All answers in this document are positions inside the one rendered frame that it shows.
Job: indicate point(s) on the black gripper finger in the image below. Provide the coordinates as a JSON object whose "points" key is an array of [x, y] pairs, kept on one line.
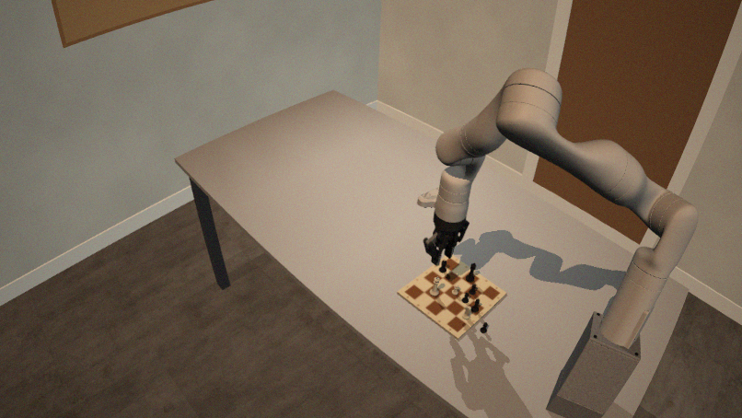
{"points": [[451, 244], [431, 249]]}

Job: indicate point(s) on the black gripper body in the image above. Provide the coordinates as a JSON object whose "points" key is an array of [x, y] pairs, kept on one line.
{"points": [[442, 226]]}

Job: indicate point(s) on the brown and cream chessboard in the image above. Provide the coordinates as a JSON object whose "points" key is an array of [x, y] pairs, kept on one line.
{"points": [[446, 309]]}

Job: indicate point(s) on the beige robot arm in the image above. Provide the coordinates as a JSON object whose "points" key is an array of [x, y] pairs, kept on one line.
{"points": [[527, 116]]}

